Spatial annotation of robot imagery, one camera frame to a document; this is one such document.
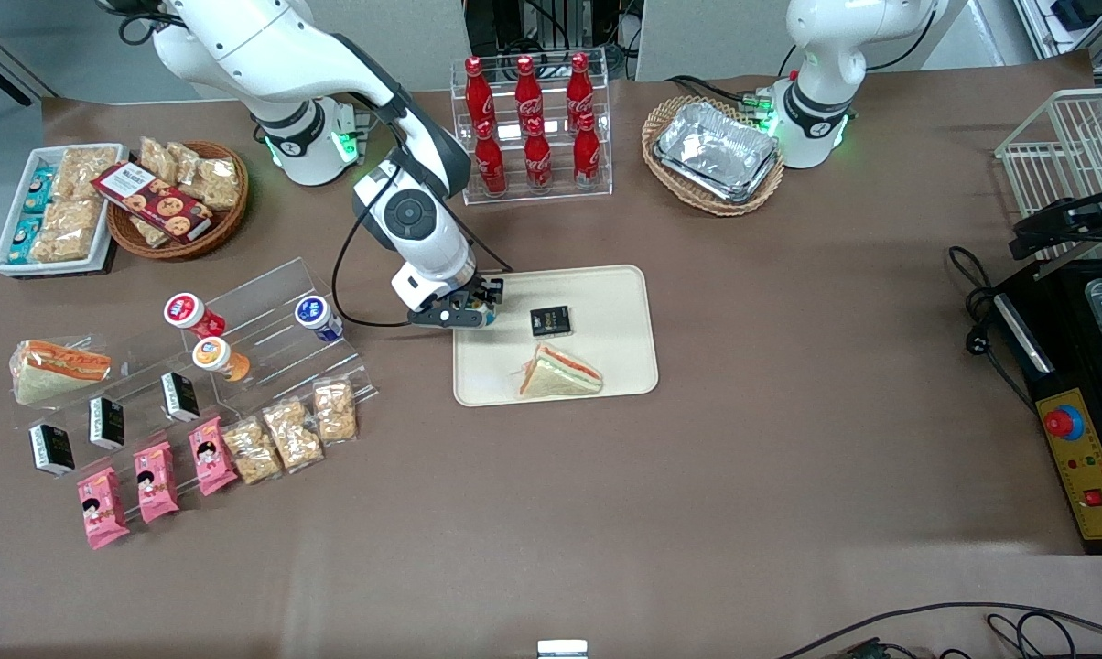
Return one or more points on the small black box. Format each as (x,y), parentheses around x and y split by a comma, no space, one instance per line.
(107,423)
(181,396)
(52,449)
(550,321)

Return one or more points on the pink snack packet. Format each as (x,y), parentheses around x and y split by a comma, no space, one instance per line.
(102,508)
(212,456)
(156,482)

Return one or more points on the clear acrylic bottle rack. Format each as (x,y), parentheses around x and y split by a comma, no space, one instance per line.
(533,197)

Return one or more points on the clear peanut brittle bag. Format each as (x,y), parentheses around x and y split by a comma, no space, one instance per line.
(293,436)
(66,231)
(336,412)
(86,172)
(252,450)

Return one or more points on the wrapped sandwich on tray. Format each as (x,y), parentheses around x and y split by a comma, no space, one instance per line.
(560,377)

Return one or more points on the orange gum bottle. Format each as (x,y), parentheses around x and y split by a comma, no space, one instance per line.
(217,357)

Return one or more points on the grey metal frame shelf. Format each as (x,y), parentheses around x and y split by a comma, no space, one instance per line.
(1077,27)

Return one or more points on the red gum bottle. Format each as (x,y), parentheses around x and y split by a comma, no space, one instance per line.
(189,313)

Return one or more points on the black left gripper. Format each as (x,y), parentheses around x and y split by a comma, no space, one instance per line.
(1054,222)

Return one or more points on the black background equipment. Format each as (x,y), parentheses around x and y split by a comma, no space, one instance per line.
(542,23)

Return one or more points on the stacked foil containers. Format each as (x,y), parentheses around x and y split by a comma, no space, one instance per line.
(716,151)

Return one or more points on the white rectangular snack tray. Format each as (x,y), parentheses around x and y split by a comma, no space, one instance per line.
(11,265)

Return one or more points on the clear crispy snack bag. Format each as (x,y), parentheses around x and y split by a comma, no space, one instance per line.
(217,181)
(148,232)
(187,163)
(157,157)

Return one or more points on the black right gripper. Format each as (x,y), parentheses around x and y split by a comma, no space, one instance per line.
(480,295)

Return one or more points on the cream serving tray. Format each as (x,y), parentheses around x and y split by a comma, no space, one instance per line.
(606,311)

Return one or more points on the wicker basket with foil containers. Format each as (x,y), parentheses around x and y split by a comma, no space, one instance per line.
(711,201)

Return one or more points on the small white device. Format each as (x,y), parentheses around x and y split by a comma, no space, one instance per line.
(562,649)

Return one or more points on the red cookie box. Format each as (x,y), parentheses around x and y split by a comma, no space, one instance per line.
(153,201)

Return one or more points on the wicker basket with snacks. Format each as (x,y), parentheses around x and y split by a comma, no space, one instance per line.
(226,229)

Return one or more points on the blue gum bottle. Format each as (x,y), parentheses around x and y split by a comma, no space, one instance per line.
(318,318)

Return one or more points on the black sealing machine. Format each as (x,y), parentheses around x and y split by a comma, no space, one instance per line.
(1068,366)

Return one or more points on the clear acrylic step stand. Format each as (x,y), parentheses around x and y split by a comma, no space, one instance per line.
(276,366)
(135,375)

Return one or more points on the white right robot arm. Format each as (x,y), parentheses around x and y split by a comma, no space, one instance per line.
(240,46)

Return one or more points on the red emergency stop button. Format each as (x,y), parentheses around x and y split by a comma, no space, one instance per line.
(1062,422)

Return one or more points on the wrapped triangle sandwich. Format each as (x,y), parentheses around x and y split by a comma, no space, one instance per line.
(57,371)

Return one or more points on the red cola bottle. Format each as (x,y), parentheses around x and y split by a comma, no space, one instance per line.
(587,154)
(538,160)
(491,165)
(478,91)
(578,87)
(527,90)

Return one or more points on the blue snack packet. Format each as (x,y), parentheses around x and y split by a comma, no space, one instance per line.
(24,240)
(38,190)

